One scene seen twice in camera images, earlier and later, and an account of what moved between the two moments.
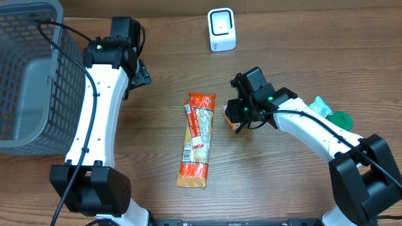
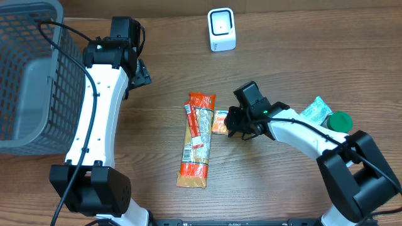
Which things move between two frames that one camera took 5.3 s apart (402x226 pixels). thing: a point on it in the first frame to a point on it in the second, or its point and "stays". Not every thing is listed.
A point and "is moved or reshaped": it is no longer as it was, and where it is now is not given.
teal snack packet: [320, 107] stays
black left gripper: [142, 76] stays
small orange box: [234, 125] is moved or reshaped
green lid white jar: [342, 119] stays
